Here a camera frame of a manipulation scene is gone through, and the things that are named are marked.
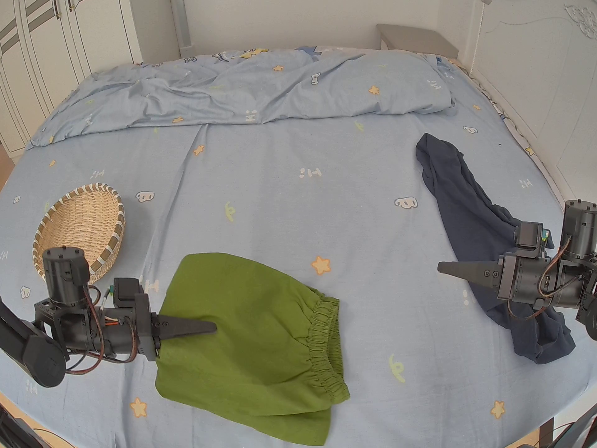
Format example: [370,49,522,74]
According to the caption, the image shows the pale blue quilt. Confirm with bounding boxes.
[25,45,458,150]

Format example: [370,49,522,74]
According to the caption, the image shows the green shorts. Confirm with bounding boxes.
[154,252,351,447]

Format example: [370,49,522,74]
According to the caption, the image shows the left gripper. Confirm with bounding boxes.
[95,293,218,363]

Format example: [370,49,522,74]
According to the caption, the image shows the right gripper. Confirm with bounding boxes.
[437,250,560,307]

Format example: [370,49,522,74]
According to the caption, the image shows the dark blue garment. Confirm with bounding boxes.
[415,133,577,366]

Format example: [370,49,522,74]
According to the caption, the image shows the grey bedside table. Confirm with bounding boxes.
[376,23,460,59]

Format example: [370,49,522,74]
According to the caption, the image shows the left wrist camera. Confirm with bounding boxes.
[109,277,150,320]

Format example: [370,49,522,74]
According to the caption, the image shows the round woven basket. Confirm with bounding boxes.
[32,183,127,286]

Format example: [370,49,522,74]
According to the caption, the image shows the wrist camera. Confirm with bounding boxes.
[513,222,549,260]
[109,277,150,320]

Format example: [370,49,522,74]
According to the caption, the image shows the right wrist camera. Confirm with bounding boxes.
[513,222,549,260]

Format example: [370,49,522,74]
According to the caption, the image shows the white wardrobe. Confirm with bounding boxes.
[0,0,143,155]

